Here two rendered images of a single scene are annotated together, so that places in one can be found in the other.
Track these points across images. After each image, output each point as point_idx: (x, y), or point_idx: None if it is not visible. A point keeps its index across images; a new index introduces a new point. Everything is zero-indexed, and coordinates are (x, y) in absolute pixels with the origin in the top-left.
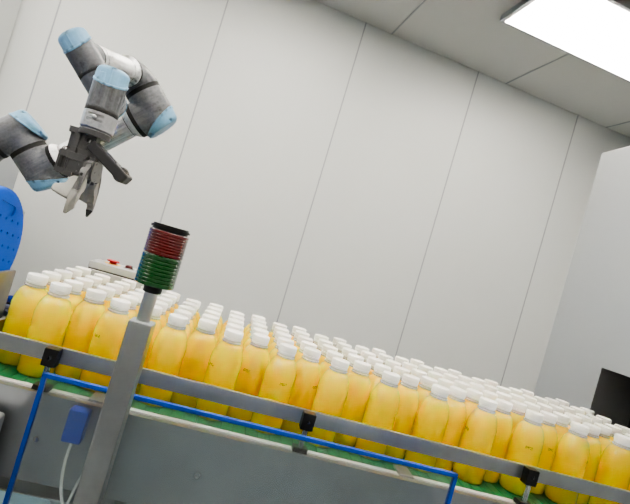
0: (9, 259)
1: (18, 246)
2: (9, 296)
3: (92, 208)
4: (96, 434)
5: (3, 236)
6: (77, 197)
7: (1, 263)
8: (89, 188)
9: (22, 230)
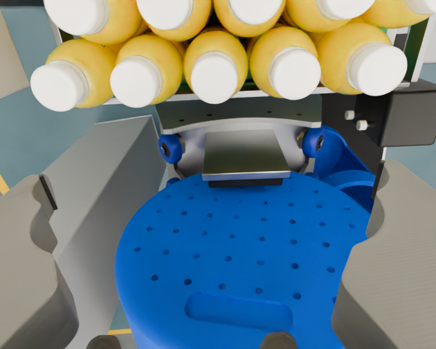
0: (158, 214)
1: (128, 234)
2: (177, 157)
3: (34, 188)
4: None
5: (210, 248)
6: (423, 201)
7: (187, 208)
8: (70, 327)
9: (120, 264)
